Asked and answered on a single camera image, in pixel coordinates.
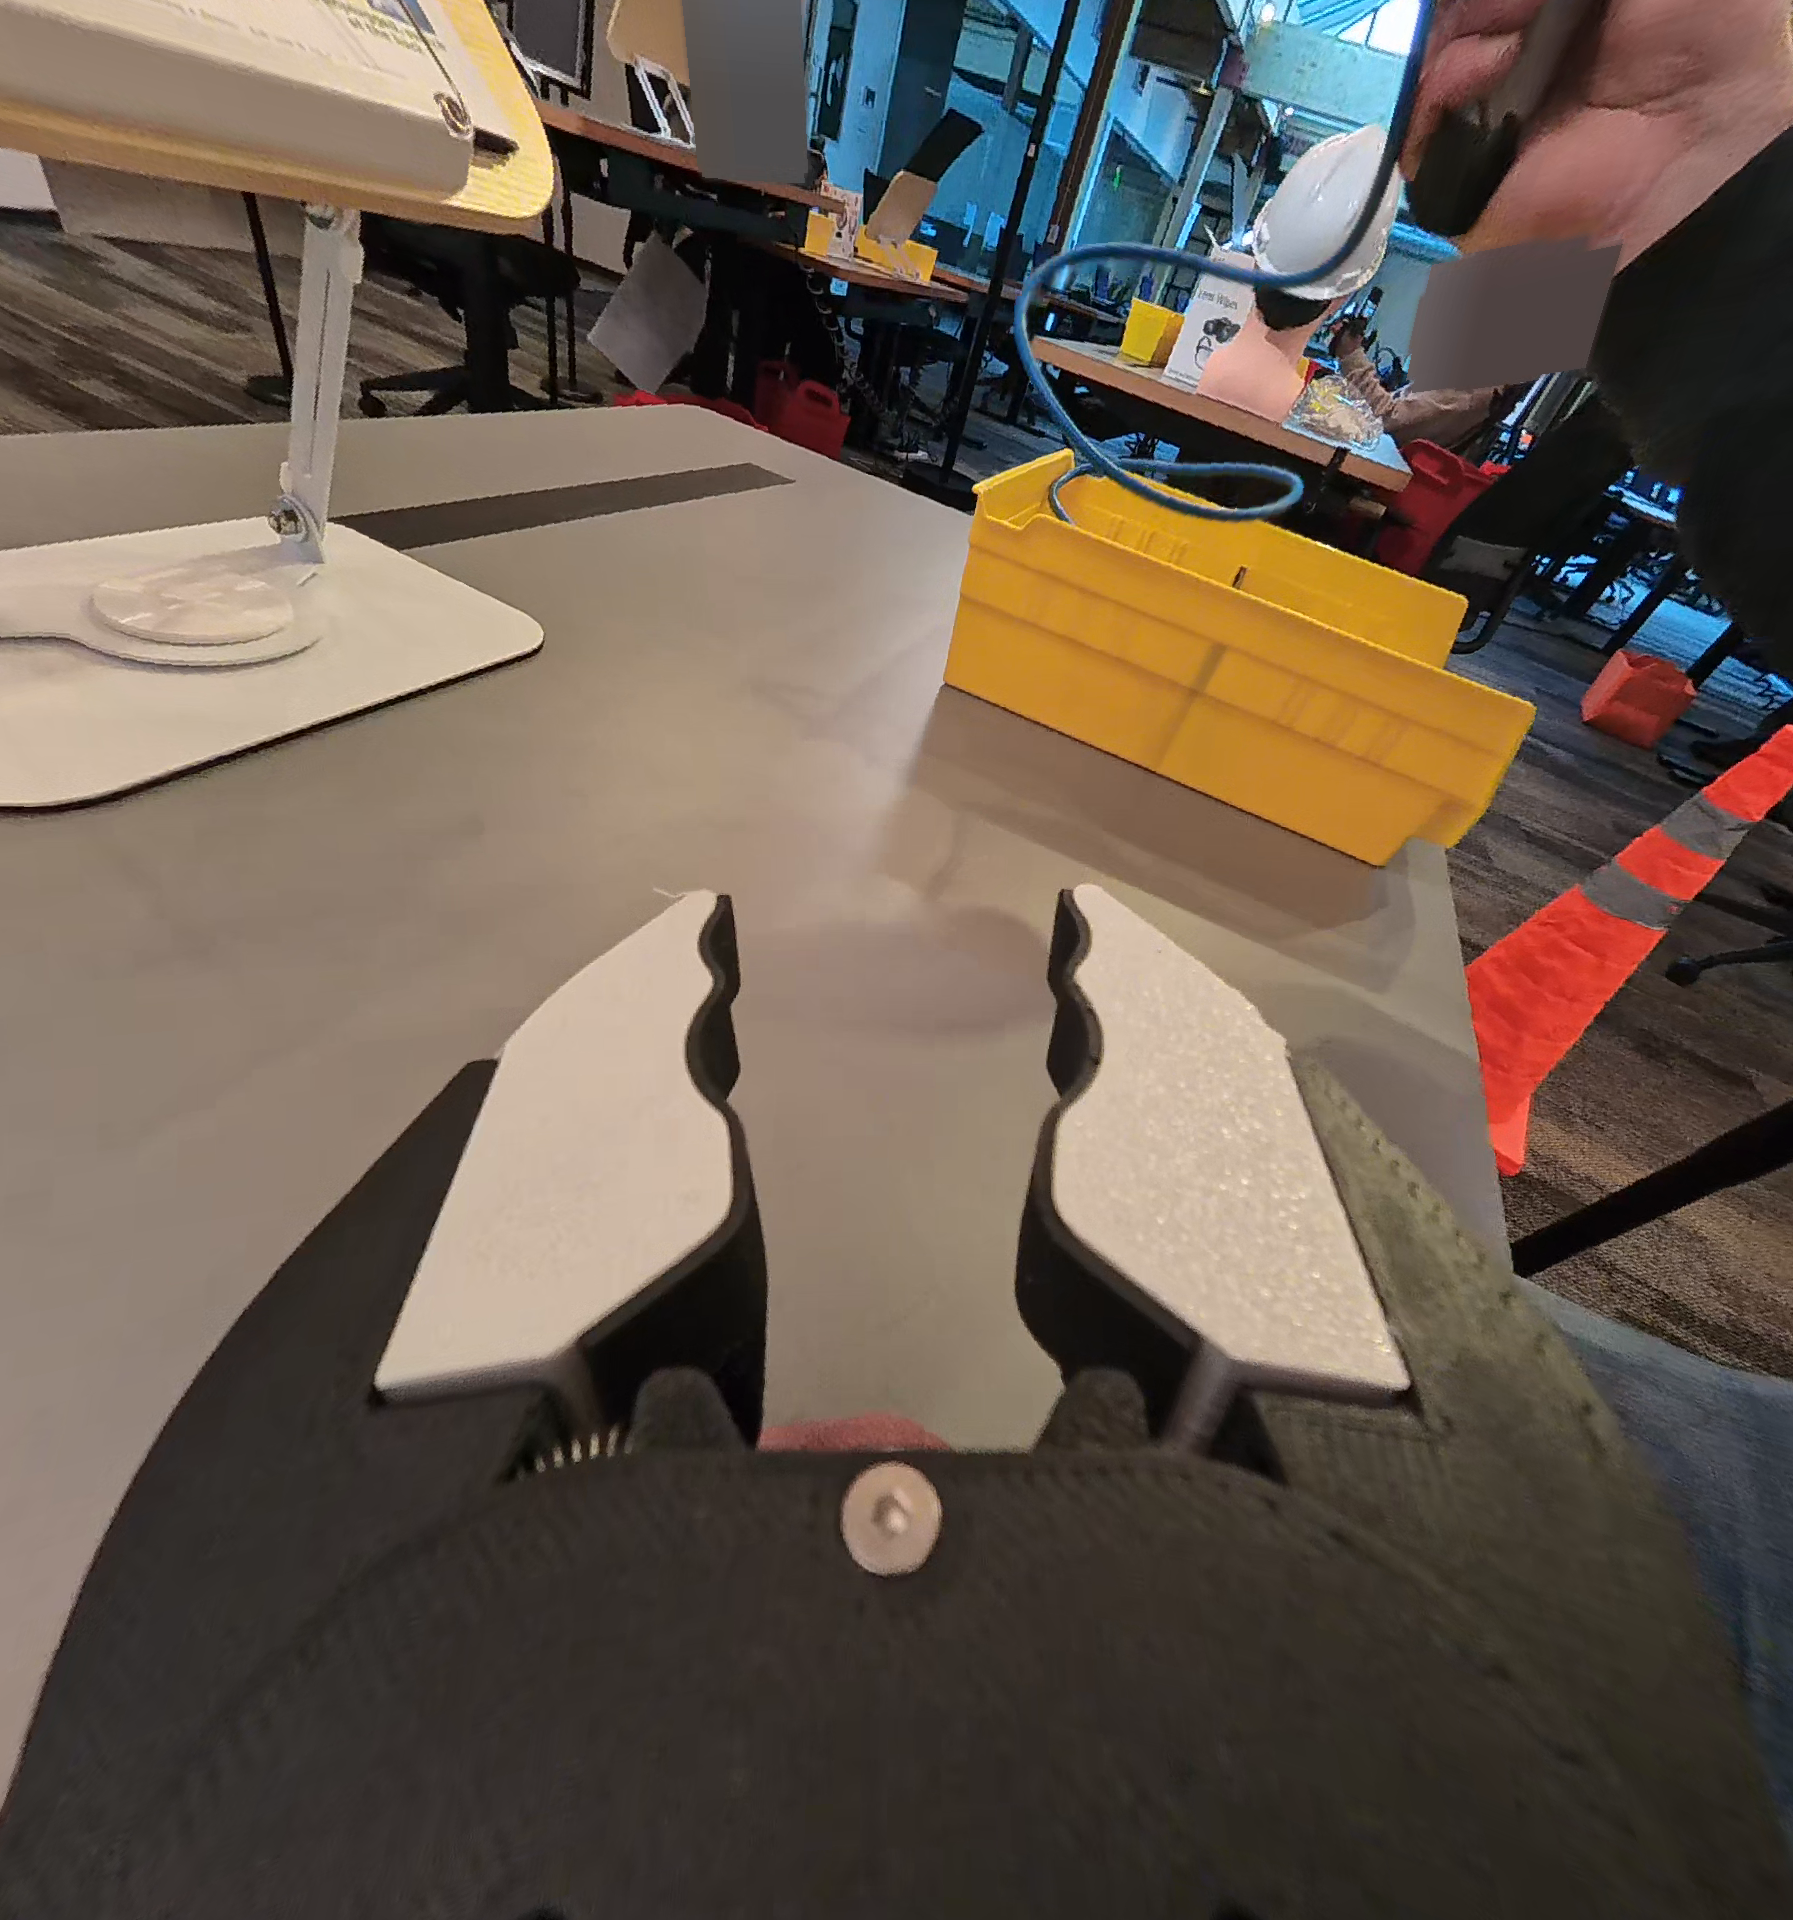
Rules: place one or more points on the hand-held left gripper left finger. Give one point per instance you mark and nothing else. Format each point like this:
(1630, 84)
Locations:
(581, 1186)

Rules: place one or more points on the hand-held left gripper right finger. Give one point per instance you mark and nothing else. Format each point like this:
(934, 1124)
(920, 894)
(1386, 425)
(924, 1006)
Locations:
(1210, 1200)

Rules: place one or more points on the yellow plastic bin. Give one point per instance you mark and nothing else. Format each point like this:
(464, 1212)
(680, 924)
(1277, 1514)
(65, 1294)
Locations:
(1210, 675)

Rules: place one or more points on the person's right forearm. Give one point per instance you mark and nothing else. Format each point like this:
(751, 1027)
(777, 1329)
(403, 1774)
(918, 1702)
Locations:
(1736, 375)

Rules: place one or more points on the person's right hand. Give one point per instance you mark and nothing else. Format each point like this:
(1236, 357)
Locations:
(1660, 121)

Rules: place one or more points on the white hard hat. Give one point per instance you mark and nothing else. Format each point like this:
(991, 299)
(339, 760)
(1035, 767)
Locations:
(1339, 195)

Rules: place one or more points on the pale mannequin head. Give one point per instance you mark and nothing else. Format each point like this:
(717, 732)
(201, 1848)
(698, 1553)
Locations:
(1256, 368)

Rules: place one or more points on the red plastic bin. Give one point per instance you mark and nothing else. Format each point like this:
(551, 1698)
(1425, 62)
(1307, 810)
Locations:
(1436, 502)
(685, 402)

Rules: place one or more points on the small yellow bin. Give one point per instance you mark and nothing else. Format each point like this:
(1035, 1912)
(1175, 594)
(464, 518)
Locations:
(1150, 333)
(895, 255)

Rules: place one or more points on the black pole stand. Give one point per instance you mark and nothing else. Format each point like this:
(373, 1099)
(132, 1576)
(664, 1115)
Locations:
(1008, 225)

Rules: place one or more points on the orange traffic cone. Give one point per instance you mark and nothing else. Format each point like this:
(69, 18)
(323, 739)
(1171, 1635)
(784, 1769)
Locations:
(1586, 930)

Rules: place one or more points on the orange plastic bin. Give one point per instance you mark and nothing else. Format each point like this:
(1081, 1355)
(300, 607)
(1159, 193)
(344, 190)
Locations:
(1637, 698)

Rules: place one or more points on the white document stand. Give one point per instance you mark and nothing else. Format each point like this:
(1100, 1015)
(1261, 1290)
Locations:
(235, 661)

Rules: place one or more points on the person's blue jeans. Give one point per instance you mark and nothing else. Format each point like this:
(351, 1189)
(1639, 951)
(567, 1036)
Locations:
(1766, 1576)

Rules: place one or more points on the red plastic container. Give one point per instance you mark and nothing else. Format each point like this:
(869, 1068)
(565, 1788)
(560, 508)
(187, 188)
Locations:
(802, 412)

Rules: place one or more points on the long wooden desk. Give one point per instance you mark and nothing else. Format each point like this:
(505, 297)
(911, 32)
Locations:
(715, 188)

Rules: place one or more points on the white paper sheet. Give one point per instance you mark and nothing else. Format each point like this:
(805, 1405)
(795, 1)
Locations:
(648, 315)

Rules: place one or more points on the grey desktop monitor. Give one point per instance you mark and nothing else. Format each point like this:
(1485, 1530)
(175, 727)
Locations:
(551, 38)

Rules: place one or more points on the printed instruction sheet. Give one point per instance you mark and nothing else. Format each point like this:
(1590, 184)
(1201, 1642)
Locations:
(161, 91)

